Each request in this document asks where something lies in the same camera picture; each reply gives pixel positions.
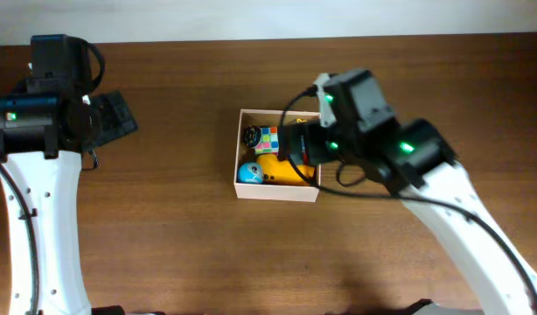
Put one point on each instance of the multicolour puzzle cube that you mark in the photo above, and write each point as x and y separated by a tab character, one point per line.
268	143

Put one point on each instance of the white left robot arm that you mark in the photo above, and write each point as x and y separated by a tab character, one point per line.
49	122

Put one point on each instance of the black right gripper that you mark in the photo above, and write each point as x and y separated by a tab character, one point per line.
317	150

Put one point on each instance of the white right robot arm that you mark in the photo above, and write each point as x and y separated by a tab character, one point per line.
420	169

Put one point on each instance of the blue toy ball with eyes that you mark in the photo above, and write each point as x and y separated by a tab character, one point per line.
250	173

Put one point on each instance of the black round spinning top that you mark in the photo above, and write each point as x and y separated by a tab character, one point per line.
251	136

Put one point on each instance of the yellow rubber whale toy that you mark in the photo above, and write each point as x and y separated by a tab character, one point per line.
277	172

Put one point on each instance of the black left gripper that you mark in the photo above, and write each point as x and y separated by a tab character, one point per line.
124	120

